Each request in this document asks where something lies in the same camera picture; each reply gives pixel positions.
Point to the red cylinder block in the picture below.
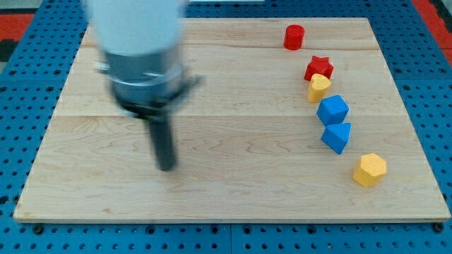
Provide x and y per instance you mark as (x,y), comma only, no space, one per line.
(294,35)

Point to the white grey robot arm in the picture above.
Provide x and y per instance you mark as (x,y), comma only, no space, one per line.
(141,44)

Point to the yellow heart block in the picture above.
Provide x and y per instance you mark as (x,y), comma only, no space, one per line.
(318,87)

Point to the blue cube block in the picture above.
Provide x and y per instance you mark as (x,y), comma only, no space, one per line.
(332,110)

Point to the red star block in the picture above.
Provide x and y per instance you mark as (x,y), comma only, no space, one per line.
(319,65)

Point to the light wooden board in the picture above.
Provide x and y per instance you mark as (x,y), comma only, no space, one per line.
(248,140)

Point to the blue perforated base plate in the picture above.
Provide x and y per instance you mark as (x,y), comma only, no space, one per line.
(35,74)

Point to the yellow hexagon block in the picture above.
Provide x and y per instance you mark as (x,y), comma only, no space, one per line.
(369,170)

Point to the blue triangle block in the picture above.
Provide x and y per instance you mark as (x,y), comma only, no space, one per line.
(337,136)

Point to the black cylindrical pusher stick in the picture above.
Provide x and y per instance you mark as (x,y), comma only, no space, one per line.
(163,144)

